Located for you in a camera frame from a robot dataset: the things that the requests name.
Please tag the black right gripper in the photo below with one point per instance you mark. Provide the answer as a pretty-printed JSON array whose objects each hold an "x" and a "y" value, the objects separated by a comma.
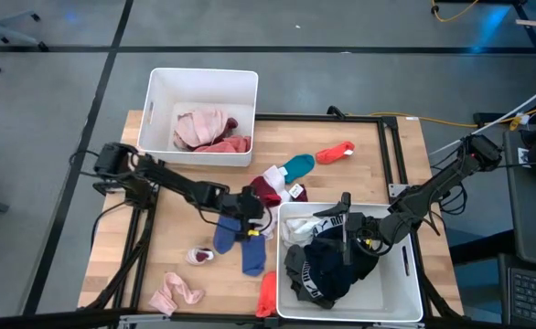
[{"x": 364, "y": 228}]

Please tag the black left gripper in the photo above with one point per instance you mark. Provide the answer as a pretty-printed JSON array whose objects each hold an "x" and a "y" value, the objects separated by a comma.
[{"x": 243, "y": 205}]

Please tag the maroon garment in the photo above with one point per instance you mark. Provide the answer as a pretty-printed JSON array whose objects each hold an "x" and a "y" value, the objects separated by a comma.
[{"x": 265, "y": 189}]

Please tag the blue sock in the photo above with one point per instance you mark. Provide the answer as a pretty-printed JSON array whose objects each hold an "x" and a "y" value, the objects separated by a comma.
[
  {"x": 226, "y": 235},
  {"x": 254, "y": 256}
]

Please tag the teal sock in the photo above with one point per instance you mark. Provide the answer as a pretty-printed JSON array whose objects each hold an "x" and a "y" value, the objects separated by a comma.
[{"x": 300, "y": 165}]

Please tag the navy black underwear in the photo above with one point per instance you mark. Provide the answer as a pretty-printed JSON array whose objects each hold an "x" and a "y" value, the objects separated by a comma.
[{"x": 336, "y": 269}]

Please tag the orange sock with white tag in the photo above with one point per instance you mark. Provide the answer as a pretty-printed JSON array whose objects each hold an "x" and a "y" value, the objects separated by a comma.
[{"x": 334, "y": 153}]

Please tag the dark grey underwear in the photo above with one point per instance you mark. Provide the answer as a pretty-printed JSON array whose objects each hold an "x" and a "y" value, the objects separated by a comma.
[{"x": 297, "y": 274}]

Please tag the small white maroon sock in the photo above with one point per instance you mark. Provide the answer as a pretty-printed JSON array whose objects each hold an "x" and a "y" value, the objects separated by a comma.
[{"x": 199, "y": 255}]

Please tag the orange-red sock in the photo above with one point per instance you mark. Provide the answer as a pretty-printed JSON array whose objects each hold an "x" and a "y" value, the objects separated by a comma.
[{"x": 267, "y": 294}]

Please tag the dusty pink garment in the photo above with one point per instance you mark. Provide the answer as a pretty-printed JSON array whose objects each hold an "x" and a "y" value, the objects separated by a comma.
[{"x": 201, "y": 125}]

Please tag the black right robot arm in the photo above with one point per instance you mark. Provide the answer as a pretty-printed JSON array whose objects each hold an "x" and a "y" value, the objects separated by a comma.
[{"x": 432, "y": 192}]

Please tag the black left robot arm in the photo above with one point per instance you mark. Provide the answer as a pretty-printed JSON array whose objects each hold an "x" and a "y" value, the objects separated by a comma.
[{"x": 176, "y": 180}]

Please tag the white garment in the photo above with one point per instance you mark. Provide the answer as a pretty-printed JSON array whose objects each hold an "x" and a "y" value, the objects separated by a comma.
[{"x": 300, "y": 228}]

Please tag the small maroon tagged sock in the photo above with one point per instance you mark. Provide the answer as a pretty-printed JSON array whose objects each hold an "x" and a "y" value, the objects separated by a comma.
[{"x": 301, "y": 194}]

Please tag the coral pink garment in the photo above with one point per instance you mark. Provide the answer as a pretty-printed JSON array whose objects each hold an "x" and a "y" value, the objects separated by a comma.
[{"x": 224, "y": 146}]

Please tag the dark red garment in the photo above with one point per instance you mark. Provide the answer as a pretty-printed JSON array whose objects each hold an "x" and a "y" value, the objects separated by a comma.
[{"x": 231, "y": 124}]

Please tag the white bin holding dark garments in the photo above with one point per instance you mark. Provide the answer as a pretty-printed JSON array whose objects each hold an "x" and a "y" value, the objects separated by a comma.
[{"x": 387, "y": 283}]

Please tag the light pink sock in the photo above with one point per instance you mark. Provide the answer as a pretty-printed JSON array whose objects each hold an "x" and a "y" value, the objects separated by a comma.
[{"x": 172, "y": 292}]

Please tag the white bin holding coloured garments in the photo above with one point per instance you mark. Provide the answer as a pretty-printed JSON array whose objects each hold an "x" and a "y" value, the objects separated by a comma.
[{"x": 195, "y": 91}]

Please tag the white rod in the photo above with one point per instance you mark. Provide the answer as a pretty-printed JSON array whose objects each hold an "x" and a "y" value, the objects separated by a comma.
[{"x": 492, "y": 123}]

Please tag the white paper label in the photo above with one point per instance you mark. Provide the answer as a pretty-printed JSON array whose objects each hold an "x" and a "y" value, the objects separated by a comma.
[{"x": 523, "y": 156}]

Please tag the black side desk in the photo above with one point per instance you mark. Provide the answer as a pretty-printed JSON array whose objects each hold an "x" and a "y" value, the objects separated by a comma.
[{"x": 533, "y": 219}]

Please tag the black laptop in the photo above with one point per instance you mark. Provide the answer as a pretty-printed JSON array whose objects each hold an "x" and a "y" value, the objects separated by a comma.
[{"x": 535, "y": 297}]

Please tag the silver metal bracket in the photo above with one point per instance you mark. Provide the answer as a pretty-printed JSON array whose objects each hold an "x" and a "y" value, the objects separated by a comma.
[{"x": 397, "y": 189}]

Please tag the black metal table frame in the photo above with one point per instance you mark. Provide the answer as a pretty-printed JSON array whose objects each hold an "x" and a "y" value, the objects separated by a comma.
[{"x": 318, "y": 118}]

